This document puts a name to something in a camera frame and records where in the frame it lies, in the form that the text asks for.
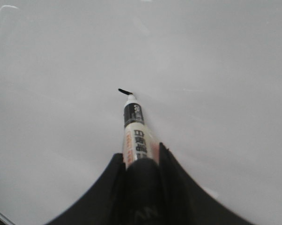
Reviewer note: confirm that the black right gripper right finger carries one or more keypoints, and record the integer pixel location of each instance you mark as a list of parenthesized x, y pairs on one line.
[(186, 202)]

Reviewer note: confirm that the white black whiteboard marker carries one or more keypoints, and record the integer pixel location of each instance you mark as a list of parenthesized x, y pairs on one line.
[(143, 201)]

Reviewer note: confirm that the white glossy whiteboard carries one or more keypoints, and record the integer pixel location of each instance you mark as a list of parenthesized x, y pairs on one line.
[(207, 73)]

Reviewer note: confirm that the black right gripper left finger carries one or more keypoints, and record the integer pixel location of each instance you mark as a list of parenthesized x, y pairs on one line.
[(99, 205)]

